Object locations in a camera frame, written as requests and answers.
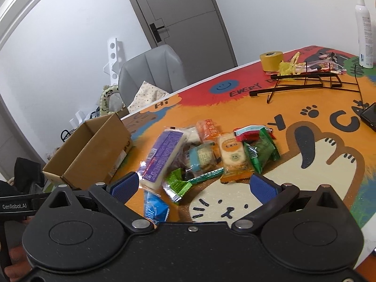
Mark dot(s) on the clear sandwich packet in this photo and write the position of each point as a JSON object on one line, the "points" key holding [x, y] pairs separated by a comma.
{"points": [[192, 136]]}

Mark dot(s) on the small bright green snack packet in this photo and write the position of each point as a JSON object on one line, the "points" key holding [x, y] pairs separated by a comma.
{"points": [[176, 186]]}

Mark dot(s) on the white perforated rack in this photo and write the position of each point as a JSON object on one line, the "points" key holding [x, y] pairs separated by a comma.
{"points": [[113, 58]]}

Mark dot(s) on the white spray bottle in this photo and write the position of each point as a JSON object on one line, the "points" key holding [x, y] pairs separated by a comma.
{"points": [[364, 35]]}

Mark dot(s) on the green plush toy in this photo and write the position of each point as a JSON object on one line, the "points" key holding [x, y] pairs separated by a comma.
{"points": [[105, 100]]}

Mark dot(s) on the yellow plastic bag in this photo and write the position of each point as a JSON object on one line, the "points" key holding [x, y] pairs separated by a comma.
{"points": [[289, 66]]}

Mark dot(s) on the grey door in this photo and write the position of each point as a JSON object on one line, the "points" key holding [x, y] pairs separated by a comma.
{"points": [[182, 14]]}

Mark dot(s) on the orange and cream snack packet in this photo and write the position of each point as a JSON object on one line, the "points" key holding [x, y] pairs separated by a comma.
{"points": [[233, 155]]}

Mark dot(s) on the red and white snack packet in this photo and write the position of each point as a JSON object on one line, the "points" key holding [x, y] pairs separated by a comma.
{"points": [[248, 133]]}

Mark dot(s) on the dotted cream cushion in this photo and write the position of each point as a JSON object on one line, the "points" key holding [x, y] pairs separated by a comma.
{"points": [[145, 95]]}

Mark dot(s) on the orange printed cat mat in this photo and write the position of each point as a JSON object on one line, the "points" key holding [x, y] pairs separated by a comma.
{"points": [[191, 105]]}

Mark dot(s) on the black phone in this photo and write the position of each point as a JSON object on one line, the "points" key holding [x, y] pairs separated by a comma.
{"points": [[370, 116]]}

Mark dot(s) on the dark green snack packet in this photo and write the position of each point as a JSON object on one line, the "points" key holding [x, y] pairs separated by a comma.
{"points": [[261, 151]]}

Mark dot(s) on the orange and pink snack packet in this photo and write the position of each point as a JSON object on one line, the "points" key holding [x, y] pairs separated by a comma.
{"points": [[209, 129]]}

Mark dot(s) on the yellow tape roll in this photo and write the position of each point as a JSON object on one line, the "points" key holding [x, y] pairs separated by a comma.
{"points": [[270, 60]]}

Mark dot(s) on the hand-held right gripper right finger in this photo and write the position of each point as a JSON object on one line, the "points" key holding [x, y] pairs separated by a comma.
{"points": [[263, 188]]}

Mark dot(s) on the clear pouch with small items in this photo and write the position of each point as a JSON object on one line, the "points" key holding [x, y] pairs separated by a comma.
{"points": [[323, 64]]}

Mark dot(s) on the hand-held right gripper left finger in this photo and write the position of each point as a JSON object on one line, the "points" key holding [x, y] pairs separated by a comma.
{"points": [[124, 186]]}

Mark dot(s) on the brown cardboard box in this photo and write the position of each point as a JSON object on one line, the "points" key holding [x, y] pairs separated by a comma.
{"points": [[88, 149]]}

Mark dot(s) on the grey chair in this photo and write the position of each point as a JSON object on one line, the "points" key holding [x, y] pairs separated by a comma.
{"points": [[152, 67]]}

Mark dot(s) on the light blue snack packet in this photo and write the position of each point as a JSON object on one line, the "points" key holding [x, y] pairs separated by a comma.
{"points": [[201, 157]]}

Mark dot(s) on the purple and white snack packet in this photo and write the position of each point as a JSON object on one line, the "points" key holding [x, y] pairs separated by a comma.
{"points": [[164, 155]]}

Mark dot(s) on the person's left hand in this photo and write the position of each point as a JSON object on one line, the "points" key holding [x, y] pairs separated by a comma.
{"points": [[13, 270]]}

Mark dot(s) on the green striped snack packet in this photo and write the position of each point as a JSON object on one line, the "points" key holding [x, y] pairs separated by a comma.
{"points": [[207, 176]]}

